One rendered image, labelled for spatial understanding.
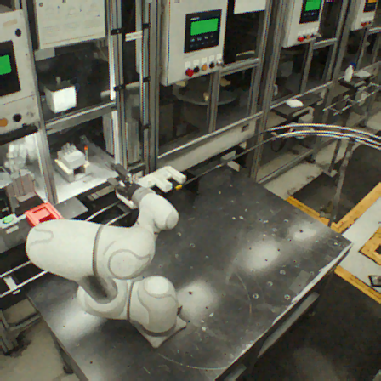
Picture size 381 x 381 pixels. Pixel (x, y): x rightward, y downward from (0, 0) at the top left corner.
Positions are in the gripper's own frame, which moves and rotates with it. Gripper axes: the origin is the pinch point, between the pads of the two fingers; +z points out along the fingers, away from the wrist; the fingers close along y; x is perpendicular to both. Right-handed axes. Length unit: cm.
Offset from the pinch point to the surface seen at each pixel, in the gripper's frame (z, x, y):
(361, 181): -31, -263, -111
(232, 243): -39, -46, -44
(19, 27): 20, 23, 64
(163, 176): 9.9, -39.3, -25.7
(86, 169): 31.9, -4.1, -17.4
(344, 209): -41, -209, -111
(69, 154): 39.5, 0.9, -9.5
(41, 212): 15.7, 30.2, -17.2
